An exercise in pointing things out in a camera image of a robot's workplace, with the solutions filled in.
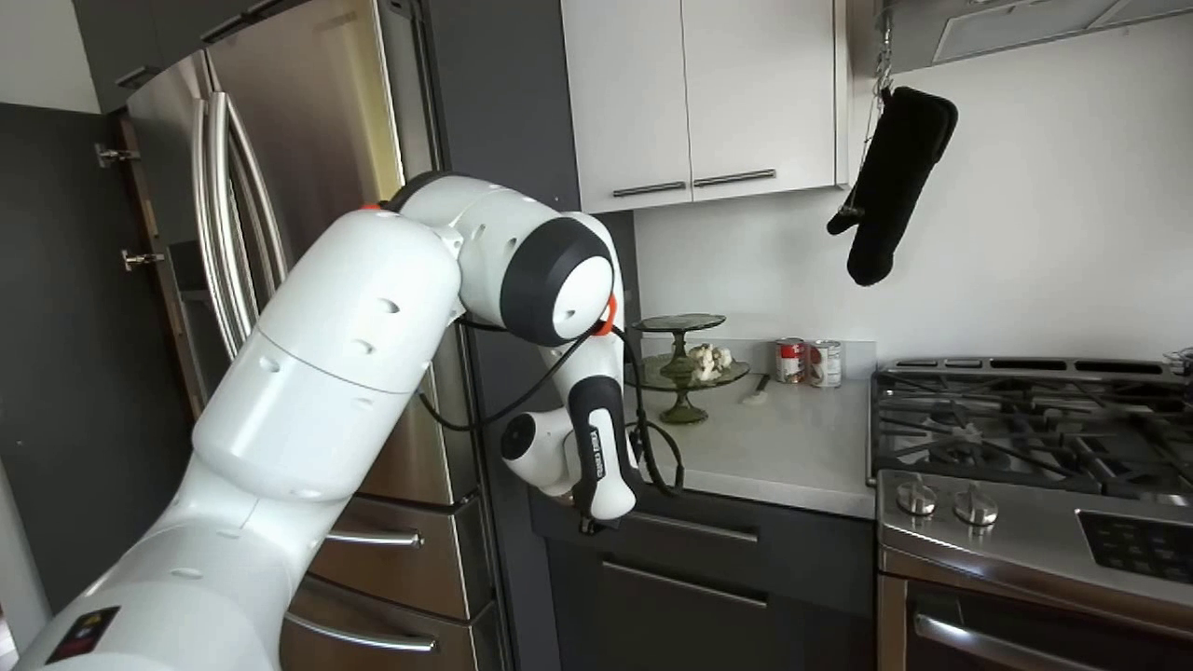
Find white cabinet door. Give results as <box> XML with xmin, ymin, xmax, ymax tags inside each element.
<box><xmin>678</xmin><ymin>0</ymin><xmax>842</xmax><ymax>201</ymax></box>
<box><xmin>556</xmin><ymin>0</ymin><xmax>695</xmax><ymax>217</ymax></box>

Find deep dark grey drawer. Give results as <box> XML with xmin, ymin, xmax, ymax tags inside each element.
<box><xmin>543</xmin><ymin>544</ymin><xmax>881</xmax><ymax>671</ymax></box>

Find white garlic bulbs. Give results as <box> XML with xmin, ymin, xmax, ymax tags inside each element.
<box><xmin>686</xmin><ymin>341</ymin><xmax>740</xmax><ymax>385</ymax></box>

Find dark grey overhead cabinet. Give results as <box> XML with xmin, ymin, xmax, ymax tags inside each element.
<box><xmin>67</xmin><ymin>0</ymin><xmax>310</xmax><ymax>114</ymax></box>

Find stainless steel refrigerator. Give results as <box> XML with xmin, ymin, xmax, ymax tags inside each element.
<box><xmin>115</xmin><ymin>0</ymin><xmax>499</xmax><ymax>671</ymax></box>

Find grey range hood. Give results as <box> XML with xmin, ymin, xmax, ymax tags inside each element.
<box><xmin>852</xmin><ymin>0</ymin><xmax>1193</xmax><ymax>74</ymax></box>

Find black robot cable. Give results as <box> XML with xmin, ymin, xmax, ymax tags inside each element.
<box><xmin>415</xmin><ymin>314</ymin><xmax>691</xmax><ymax>499</ymax></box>

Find dark grey tall panel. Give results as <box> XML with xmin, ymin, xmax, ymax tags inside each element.
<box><xmin>415</xmin><ymin>0</ymin><xmax>645</xmax><ymax>671</ymax></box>

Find small dark glass cake stand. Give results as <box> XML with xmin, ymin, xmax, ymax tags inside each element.
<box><xmin>639</xmin><ymin>309</ymin><xmax>735</xmax><ymax>375</ymax></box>

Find black oven mitt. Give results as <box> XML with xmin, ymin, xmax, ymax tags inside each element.
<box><xmin>824</xmin><ymin>82</ymin><xmax>962</xmax><ymax>290</ymax></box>

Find large green glass cake stand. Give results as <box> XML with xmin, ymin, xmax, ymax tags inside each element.
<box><xmin>625</xmin><ymin>350</ymin><xmax>758</xmax><ymax>428</ymax></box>

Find shallow dark grey drawer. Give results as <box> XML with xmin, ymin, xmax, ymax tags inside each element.
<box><xmin>534</xmin><ymin>481</ymin><xmax>881</xmax><ymax>589</ymax></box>

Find silver labelled can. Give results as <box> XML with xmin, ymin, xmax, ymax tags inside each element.
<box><xmin>809</xmin><ymin>334</ymin><xmax>852</xmax><ymax>392</ymax></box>

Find red and white can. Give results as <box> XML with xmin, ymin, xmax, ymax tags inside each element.
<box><xmin>771</xmin><ymin>339</ymin><xmax>809</xmax><ymax>387</ymax></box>

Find silver stove knob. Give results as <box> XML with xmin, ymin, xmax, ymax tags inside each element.
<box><xmin>891</xmin><ymin>476</ymin><xmax>942</xmax><ymax>522</ymax></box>
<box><xmin>950</xmin><ymin>486</ymin><xmax>1004</xmax><ymax>532</ymax></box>

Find stainless steel gas stove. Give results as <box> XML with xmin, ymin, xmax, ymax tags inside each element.
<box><xmin>870</xmin><ymin>350</ymin><xmax>1193</xmax><ymax>671</ymax></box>

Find black stove grate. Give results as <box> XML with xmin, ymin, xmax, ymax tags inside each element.
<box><xmin>873</xmin><ymin>358</ymin><xmax>1193</xmax><ymax>503</ymax></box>

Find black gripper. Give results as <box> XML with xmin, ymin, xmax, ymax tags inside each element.
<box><xmin>570</xmin><ymin>493</ymin><xmax>617</xmax><ymax>535</ymax></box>

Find dark grey side panel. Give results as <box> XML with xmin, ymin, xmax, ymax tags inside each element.
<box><xmin>0</xmin><ymin>99</ymin><xmax>203</xmax><ymax>627</ymax></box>

